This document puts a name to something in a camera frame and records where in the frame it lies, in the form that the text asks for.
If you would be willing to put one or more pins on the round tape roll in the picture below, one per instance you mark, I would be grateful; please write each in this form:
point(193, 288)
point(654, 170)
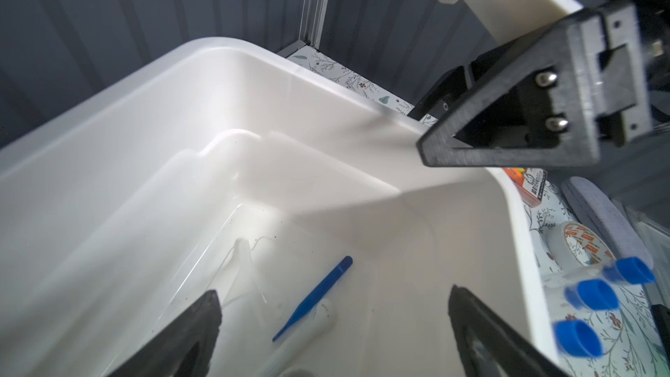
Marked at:
point(573, 246)

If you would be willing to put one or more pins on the grey oval sponge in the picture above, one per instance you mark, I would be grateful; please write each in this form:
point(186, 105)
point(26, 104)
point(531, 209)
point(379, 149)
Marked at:
point(593, 208)

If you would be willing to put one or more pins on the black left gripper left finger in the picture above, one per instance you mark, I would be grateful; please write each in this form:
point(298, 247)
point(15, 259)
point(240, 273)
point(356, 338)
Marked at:
point(183, 348)

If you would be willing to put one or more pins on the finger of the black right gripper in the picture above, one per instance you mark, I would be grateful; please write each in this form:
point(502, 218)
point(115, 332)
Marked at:
point(554, 96)
point(453, 84)

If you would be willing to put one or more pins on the white plastic storage box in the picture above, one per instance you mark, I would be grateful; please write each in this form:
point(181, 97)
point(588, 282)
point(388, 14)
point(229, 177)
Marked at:
point(120, 213)

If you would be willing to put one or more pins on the blue capped test tube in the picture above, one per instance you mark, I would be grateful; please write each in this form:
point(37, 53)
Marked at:
point(577, 339)
point(623, 271)
point(593, 295)

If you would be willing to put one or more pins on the coloured marker set box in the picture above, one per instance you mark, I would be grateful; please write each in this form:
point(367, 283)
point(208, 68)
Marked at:
point(530, 184)

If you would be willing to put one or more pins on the blue tweezers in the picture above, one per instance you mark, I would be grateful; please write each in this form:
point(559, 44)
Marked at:
point(311, 300)

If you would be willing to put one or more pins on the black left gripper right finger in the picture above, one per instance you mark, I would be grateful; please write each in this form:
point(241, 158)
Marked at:
point(487, 345)

